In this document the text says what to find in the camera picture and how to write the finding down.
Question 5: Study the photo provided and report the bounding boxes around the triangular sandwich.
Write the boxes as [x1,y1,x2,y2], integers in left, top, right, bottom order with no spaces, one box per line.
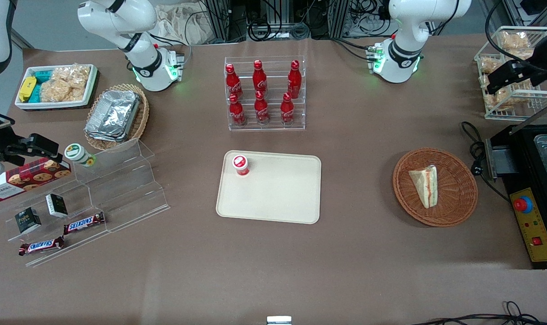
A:
[408,165,439,209]

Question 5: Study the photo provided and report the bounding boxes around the white rectangular snack tray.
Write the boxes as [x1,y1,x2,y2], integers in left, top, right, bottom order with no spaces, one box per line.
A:
[14,64,98,111]

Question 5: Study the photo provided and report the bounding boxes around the light oval wicker basket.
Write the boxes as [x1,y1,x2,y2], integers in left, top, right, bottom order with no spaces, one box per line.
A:
[83,83,150,152]

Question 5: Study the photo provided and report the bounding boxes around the brown round wicker basket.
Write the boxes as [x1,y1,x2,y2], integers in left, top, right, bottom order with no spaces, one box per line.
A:
[393,148,479,228]

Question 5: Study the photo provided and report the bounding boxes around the beige plastic serving tray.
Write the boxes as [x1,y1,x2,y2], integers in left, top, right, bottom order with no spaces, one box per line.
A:
[216,150,323,225]

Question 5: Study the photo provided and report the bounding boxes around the bagged cracker snack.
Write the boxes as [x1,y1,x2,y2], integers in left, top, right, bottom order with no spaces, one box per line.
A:
[483,87,514,112]
[478,56,503,75]
[499,30,534,58]

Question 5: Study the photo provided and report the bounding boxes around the red tartan cookie box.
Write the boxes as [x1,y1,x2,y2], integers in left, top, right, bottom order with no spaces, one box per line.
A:
[0,158,72,202]

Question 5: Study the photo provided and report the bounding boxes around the green lid yogurt cup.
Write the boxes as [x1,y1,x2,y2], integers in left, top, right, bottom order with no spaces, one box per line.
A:
[64,143,97,168]

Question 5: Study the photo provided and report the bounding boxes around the yellow snack packet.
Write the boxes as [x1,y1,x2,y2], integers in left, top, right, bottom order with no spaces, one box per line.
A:
[19,76,38,103]

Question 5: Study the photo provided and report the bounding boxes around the small black and white carton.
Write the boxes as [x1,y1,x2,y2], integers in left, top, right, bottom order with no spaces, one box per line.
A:
[45,193,69,218]

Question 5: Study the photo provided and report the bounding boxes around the teal snack packet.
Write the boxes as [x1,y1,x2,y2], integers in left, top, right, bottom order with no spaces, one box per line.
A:
[29,70,54,104]

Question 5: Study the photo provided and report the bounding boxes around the clear bag of rice crackers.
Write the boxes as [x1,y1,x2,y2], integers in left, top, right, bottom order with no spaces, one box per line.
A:
[39,64,92,103]

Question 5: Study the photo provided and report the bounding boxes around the black sealing machine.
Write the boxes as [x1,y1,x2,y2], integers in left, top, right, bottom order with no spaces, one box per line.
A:
[485,122,547,270]

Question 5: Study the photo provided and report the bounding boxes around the stacked aluminium foil containers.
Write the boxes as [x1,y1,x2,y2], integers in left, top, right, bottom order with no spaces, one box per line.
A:
[84,89,141,143]

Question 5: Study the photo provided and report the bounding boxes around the snickers chocolate bar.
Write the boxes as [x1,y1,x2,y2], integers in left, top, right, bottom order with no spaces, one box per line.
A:
[63,212,106,236]
[18,236,66,257]

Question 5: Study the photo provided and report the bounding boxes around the clear acrylic stepped stand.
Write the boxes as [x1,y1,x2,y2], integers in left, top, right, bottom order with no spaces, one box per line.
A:
[0,137,171,268]

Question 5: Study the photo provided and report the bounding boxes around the beige crumpled cloth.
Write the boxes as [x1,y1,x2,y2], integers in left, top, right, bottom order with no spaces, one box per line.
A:
[153,4,213,46]

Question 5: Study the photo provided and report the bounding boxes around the red cola bottle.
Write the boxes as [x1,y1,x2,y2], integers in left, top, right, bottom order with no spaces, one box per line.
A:
[280,92,295,126]
[254,90,270,125]
[252,60,268,94]
[228,93,246,126]
[287,60,302,99]
[226,64,243,100]

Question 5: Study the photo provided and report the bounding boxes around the red lid yogurt cup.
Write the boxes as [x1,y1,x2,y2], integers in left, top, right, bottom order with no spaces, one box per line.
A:
[232,154,250,177]

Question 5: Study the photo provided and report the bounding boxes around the clear acrylic bottle rack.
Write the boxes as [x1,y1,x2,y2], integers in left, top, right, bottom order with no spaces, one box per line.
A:
[224,56,306,132]

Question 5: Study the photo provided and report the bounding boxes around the white wire snack rack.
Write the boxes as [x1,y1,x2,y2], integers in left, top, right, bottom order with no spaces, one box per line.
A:
[474,25,547,122]

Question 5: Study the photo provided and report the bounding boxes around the black power cable with plug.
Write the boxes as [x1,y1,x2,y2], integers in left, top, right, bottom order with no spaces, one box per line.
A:
[461,121,512,202]

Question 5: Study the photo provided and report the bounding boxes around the aluminium frame with cables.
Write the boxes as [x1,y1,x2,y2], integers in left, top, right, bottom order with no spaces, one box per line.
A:
[200,0,394,44]

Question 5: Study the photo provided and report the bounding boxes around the black cables on floor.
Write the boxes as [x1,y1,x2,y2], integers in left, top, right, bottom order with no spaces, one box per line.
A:
[411,301,547,325]

